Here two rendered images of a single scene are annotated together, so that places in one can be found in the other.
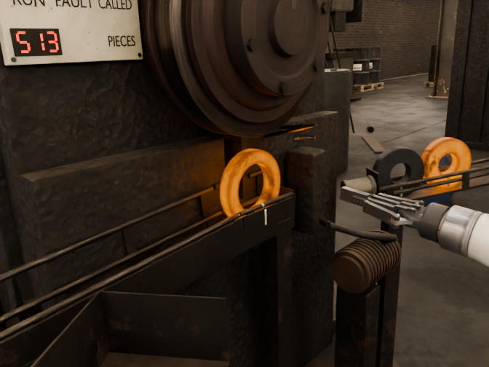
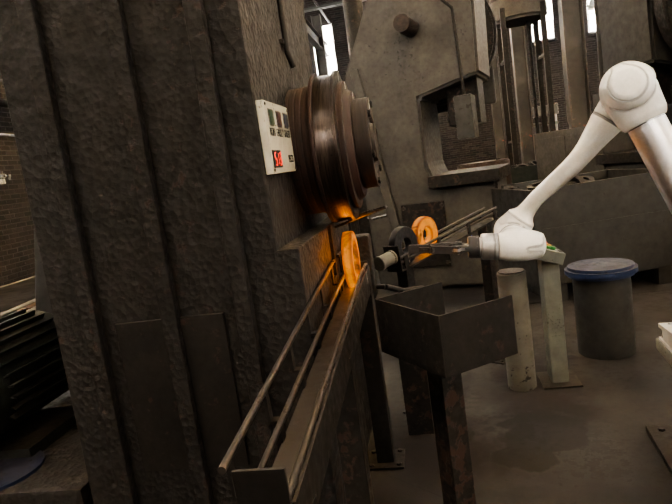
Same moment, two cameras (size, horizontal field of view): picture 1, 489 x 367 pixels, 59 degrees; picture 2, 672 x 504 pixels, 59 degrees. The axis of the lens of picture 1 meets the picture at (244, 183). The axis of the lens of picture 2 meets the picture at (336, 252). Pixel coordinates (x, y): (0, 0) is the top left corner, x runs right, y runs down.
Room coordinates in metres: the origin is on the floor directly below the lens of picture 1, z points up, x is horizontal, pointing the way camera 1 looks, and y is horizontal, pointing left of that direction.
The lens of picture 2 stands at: (-0.52, 1.12, 1.06)
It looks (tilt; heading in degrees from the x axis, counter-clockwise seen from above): 8 degrees down; 325
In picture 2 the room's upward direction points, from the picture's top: 8 degrees counter-clockwise
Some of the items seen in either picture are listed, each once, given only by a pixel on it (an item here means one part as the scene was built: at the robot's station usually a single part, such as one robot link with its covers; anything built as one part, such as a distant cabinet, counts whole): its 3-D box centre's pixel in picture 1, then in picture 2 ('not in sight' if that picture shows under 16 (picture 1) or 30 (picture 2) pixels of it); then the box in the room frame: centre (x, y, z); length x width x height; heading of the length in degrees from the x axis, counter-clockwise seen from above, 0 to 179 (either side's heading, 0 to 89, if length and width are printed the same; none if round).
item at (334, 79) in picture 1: (316, 120); not in sight; (3.89, -0.67, 0.45); 0.59 x 0.59 x 0.89
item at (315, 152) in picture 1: (305, 190); (359, 267); (1.18, -0.18, 0.68); 0.11 x 0.08 x 0.24; 45
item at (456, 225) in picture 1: (459, 230); (488, 246); (0.78, -0.41, 0.72); 0.09 x 0.06 x 0.09; 135
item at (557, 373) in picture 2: not in sight; (552, 312); (0.98, -1.02, 0.31); 0.24 x 0.16 x 0.62; 135
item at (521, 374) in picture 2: not in sight; (516, 329); (1.06, -0.88, 0.26); 0.12 x 0.12 x 0.52
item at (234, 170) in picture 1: (251, 186); (351, 259); (1.01, -0.02, 0.75); 0.18 x 0.03 x 0.18; 135
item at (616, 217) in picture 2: not in sight; (577, 228); (1.85, -2.66, 0.39); 1.03 x 0.83 x 0.77; 60
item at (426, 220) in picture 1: (422, 218); (465, 247); (0.83, -0.36, 0.73); 0.09 x 0.08 x 0.07; 45
